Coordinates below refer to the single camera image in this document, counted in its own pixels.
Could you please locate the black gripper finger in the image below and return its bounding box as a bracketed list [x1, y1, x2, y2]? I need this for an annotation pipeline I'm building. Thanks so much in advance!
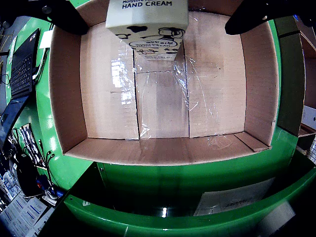
[225, 0, 316, 35]
[0, 0, 89, 35]

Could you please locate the cow print hand cream box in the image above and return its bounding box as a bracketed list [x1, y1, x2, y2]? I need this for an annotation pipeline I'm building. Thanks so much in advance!
[105, 0, 190, 61]

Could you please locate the open cardboard box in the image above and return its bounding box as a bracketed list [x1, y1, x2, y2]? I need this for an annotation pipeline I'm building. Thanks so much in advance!
[273, 14, 316, 60]
[276, 33, 316, 149]

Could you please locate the tall white product box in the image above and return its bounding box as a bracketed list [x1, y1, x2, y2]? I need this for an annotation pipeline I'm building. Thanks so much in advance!
[301, 105, 316, 131]

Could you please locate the large shallow cardboard tray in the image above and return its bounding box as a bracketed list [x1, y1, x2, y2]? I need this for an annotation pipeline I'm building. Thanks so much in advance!
[49, 0, 277, 166]

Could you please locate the white card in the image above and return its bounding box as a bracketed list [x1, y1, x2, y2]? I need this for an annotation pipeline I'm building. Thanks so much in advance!
[39, 29, 54, 49]

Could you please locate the black ThinkPad laptop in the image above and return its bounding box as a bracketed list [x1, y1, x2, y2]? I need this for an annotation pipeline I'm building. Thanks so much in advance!
[0, 28, 41, 151]

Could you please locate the flower patterned card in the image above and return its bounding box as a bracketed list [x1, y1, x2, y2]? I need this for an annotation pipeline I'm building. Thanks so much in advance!
[18, 124, 46, 166]

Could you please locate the black round device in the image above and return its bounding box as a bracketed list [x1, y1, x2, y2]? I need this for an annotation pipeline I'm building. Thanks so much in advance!
[14, 153, 44, 196]

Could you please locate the printed colour chart sheet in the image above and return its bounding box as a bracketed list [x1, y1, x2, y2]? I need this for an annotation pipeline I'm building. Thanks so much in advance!
[0, 192, 56, 237]

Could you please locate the green metal shelf unit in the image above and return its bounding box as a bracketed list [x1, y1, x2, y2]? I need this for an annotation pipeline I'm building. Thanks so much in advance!
[44, 148, 316, 237]

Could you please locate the black audio cables bundle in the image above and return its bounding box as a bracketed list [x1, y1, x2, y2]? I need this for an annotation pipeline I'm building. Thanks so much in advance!
[37, 138, 56, 181]

